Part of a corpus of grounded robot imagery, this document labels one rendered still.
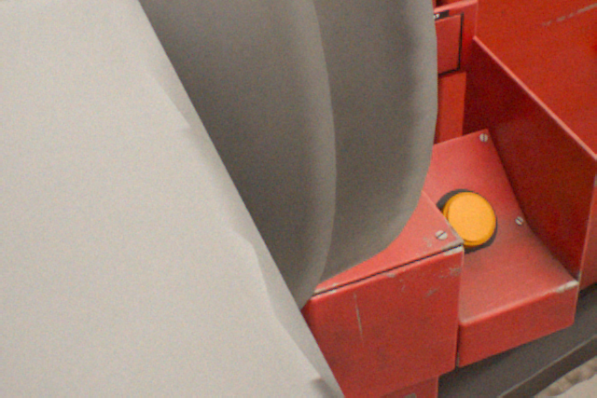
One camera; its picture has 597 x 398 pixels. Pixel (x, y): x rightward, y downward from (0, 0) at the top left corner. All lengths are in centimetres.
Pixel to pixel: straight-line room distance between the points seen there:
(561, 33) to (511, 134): 41
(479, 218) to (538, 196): 4
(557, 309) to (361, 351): 15
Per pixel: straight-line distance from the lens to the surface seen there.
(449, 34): 86
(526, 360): 168
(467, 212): 85
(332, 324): 75
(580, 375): 173
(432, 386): 94
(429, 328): 80
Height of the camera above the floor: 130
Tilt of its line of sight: 40 degrees down
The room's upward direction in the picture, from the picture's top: 2 degrees counter-clockwise
